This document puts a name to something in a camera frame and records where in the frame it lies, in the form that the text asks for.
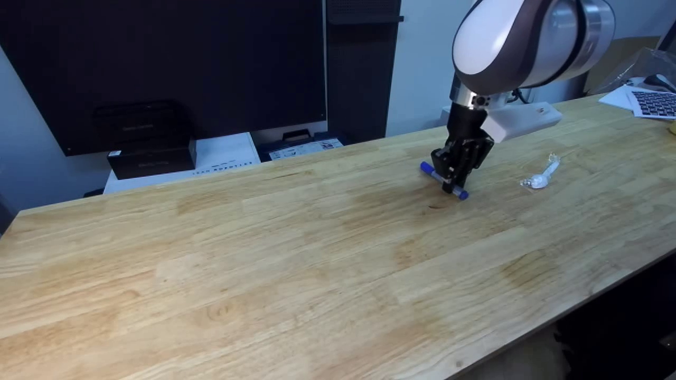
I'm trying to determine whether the black case with label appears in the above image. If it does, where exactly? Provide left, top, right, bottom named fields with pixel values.
left=255, top=128, right=341, bottom=161

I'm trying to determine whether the tall dark cabinet panel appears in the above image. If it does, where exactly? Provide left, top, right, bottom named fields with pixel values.
left=324, top=0, right=400, bottom=143

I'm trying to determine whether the checkered calibration sheet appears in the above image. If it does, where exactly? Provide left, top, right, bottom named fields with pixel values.
left=600, top=85, right=676, bottom=120

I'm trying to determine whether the white box with text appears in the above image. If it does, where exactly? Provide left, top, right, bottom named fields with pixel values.
left=193, top=133, right=259, bottom=174

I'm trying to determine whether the black box on shelf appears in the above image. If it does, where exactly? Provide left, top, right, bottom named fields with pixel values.
left=93, top=98, right=193, bottom=179

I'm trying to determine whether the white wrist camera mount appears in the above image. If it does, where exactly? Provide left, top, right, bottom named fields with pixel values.
left=481, top=101, right=562, bottom=143

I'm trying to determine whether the white plastic spoon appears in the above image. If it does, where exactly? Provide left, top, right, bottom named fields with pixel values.
left=521, top=153, right=560, bottom=190

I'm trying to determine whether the large black monitor screen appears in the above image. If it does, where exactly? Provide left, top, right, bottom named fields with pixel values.
left=0, top=0, right=324, bottom=157

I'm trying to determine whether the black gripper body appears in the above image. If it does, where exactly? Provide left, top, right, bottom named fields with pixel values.
left=444, top=103, right=494, bottom=169

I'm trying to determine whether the brown cardboard box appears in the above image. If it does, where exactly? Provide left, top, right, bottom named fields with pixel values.
left=585, top=36, right=676, bottom=94

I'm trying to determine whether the blue grey marker pen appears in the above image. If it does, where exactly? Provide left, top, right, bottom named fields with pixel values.
left=417, top=161, right=468, bottom=201

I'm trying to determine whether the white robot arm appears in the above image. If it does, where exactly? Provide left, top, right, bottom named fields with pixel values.
left=430, top=0, right=614, bottom=192

